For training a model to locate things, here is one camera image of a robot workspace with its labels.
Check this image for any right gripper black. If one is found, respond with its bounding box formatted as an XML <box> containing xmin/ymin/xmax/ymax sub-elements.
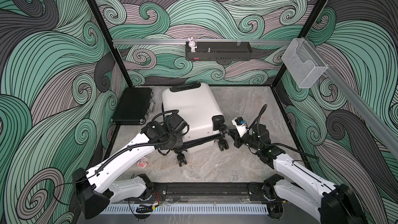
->
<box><xmin>227</xmin><ymin>128</ymin><xmax>261</xmax><ymax>151</ymax></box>

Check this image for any white hard-shell suitcase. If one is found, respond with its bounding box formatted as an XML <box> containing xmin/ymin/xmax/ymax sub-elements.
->
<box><xmin>162</xmin><ymin>83</ymin><xmax>230</xmax><ymax>166</ymax></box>

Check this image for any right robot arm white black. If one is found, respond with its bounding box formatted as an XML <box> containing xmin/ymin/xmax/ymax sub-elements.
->
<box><xmin>232</xmin><ymin>105</ymin><xmax>367</xmax><ymax>224</ymax></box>

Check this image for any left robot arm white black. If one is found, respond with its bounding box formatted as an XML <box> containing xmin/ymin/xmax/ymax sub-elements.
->
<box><xmin>72</xmin><ymin>110</ymin><xmax>189</xmax><ymax>219</ymax></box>

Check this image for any pink cartoon figure toy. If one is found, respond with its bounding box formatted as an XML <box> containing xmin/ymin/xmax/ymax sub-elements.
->
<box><xmin>137</xmin><ymin>158</ymin><xmax>148</xmax><ymax>169</ymax></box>

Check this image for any black flat case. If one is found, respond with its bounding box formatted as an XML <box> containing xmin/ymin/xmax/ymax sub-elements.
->
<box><xmin>112</xmin><ymin>87</ymin><xmax>153</xmax><ymax>125</ymax></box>

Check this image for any white bunny figurine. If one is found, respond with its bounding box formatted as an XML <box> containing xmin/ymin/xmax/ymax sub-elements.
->
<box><xmin>188</xmin><ymin>37</ymin><xmax>198</xmax><ymax>52</ymax></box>

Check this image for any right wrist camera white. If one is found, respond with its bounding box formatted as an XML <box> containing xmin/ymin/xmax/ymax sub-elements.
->
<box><xmin>232</xmin><ymin>117</ymin><xmax>249</xmax><ymax>138</ymax></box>

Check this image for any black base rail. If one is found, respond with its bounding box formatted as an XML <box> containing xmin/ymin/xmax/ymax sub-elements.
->
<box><xmin>83</xmin><ymin>181</ymin><xmax>330</xmax><ymax>202</ymax></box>

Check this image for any black wall shelf tray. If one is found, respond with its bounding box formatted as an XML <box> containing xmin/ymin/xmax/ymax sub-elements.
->
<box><xmin>185</xmin><ymin>41</ymin><xmax>253</xmax><ymax>64</ymax></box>

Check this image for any clear acrylic wall box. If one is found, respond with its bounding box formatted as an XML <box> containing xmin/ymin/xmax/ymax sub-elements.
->
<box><xmin>282</xmin><ymin>38</ymin><xmax>328</xmax><ymax>89</ymax></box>

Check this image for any aluminium wall rail back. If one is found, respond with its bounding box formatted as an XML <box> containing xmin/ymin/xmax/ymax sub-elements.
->
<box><xmin>112</xmin><ymin>38</ymin><xmax>292</xmax><ymax>46</ymax></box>

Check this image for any aluminium wall rail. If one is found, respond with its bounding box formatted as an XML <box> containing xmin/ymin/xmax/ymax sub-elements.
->
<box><xmin>308</xmin><ymin>41</ymin><xmax>398</xmax><ymax>157</ymax></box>
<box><xmin>112</xmin><ymin>38</ymin><xmax>292</xmax><ymax>46</ymax></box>

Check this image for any aluminium wall rail right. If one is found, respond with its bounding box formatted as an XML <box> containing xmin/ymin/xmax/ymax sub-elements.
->
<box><xmin>308</xmin><ymin>41</ymin><xmax>398</xmax><ymax>157</ymax></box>

